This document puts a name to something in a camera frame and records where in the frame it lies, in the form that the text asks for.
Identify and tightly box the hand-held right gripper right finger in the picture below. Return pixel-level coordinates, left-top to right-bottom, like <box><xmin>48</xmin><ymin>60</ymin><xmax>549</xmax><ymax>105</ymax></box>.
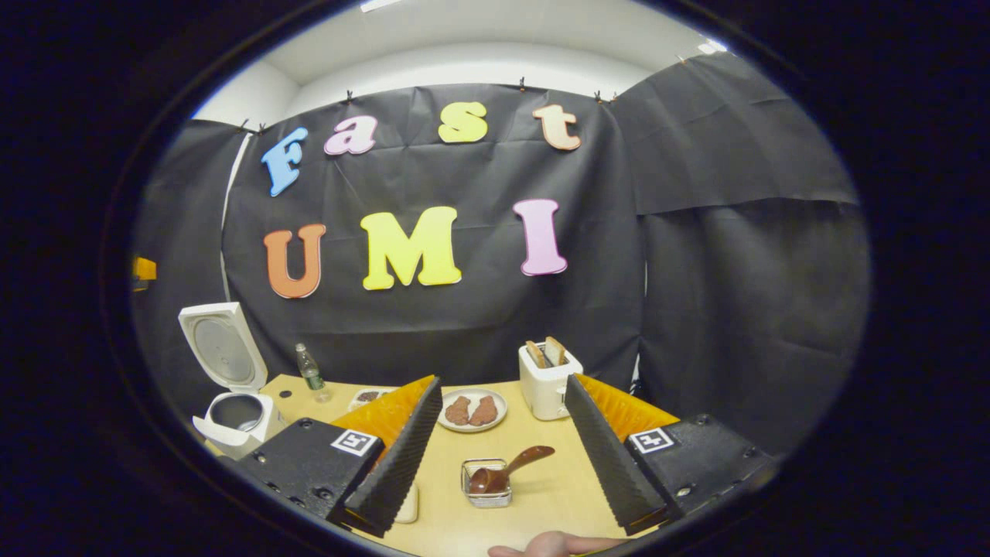
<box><xmin>563</xmin><ymin>374</ymin><xmax>777</xmax><ymax>536</ymax></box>

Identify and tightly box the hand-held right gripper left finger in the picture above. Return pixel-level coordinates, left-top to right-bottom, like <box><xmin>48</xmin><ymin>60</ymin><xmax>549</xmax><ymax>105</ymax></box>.
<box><xmin>236</xmin><ymin>377</ymin><xmax>444</xmax><ymax>538</ymax></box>

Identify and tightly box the white divided rice grain dish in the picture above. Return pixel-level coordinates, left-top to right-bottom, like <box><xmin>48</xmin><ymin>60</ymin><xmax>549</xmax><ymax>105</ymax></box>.
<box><xmin>348</xmin><ymin>388</ymin><xmax>399</xmax><ymax>412</ymax></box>

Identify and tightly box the brown wooden spoon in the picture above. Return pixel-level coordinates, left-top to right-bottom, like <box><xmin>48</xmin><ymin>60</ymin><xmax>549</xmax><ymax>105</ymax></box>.
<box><xmin>469</xmin><ymin>446</ymin><xmax>556</xmax><ymax>495</ymax></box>

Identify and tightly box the metal wire chopstick holder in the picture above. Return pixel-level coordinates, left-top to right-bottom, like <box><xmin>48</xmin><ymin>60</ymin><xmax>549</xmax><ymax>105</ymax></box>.
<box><xmin>461</xmin><ymin>459</ymin><xmax>514</xmax><ymax>508</ymax></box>

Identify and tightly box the white rice cooker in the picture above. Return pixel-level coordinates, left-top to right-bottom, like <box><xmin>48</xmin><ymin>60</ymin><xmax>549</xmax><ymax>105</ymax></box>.
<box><xmin>178</xmin><ymin>302</ymin><xmax>287</xmax><ymax>461</ymax></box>

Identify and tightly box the beige cutting board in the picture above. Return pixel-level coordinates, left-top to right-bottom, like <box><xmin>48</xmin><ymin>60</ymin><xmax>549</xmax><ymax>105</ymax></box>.
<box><xmin>393</xmin><ymin>484</ymin><xmax>420</xmax><ymax>525</ymax></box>

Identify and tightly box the white toaster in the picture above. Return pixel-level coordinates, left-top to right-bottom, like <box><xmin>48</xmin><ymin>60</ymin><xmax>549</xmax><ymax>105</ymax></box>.
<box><xmin>518</xmin><ymin>340</ymin><xmax>584</xmax><ymax>422</ymax></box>

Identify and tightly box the white round plate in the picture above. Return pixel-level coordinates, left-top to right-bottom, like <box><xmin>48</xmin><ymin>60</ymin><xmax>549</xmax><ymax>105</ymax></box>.
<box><xmin>437</xmin><ymin>388</ymin><xmax>509</xmax><ymax>432</ymax></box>

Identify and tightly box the clear plastic water bottle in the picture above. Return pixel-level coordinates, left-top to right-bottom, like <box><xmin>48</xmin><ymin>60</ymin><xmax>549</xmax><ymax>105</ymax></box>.
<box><xmin>295</xmin><ymin>343</ymin><xmax>332</xmax><ymax>403</ymax></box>

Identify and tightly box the black backdrop cloth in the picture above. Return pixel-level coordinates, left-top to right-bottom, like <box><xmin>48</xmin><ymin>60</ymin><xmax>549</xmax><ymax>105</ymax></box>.
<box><xmin>131</xmin><ymin>53</ymin><xmax>871</xmax><ymax>457</ymax></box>

